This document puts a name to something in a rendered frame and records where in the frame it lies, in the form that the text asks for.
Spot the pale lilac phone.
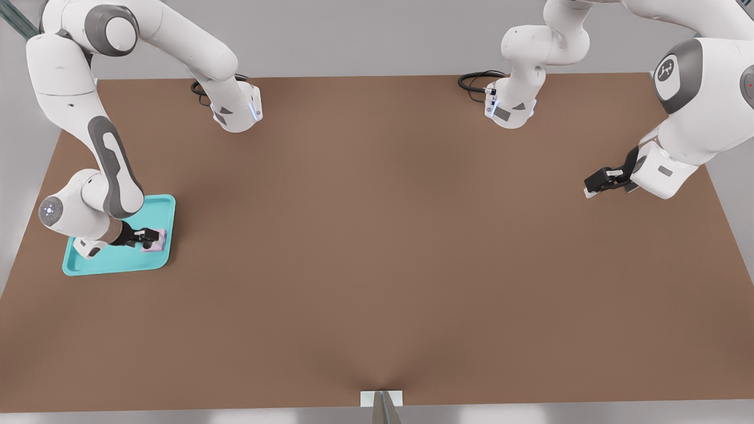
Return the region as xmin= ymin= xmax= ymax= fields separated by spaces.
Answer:
xmin=141 ymin=228 xmax=167 ymax=253

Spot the pale blue-green tray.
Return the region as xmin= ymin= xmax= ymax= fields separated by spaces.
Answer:
xmin=62 ymin=194 xmax=177 ymax=277

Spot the black cable loop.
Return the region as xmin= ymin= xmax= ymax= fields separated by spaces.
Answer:
xmin=190 ymin=73 xmax=249 ymax=108
xmin=458 ymin=70 xmax=508 ymax=104

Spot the silver frame post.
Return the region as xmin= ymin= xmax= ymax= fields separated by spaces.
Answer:
xmin=0 ymin=0 xmax=43 ymax=42
xmin=360 ymin=389 xmax=404 ymax=424

